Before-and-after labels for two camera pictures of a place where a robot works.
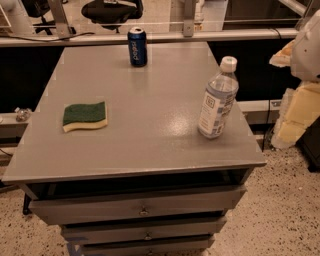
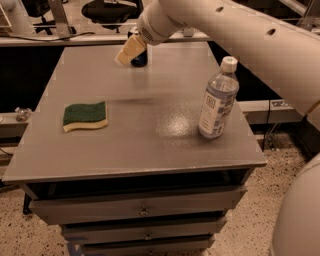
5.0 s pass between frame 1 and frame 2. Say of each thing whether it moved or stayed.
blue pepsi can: stayed
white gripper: moved
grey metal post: stayed
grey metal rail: stayed
